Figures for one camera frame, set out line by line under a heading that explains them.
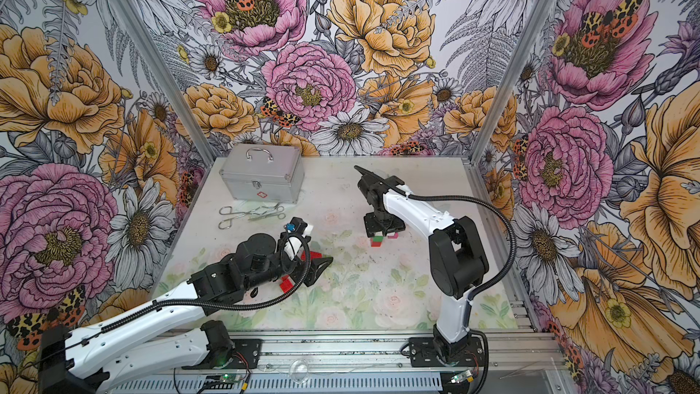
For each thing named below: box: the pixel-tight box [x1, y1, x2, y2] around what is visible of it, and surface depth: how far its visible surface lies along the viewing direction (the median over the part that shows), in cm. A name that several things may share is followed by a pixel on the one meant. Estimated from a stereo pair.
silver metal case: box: [218, 143, 305, 205], surface depth 101 cm
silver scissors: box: [248, 205, 287, 220], surface depth 106 cm
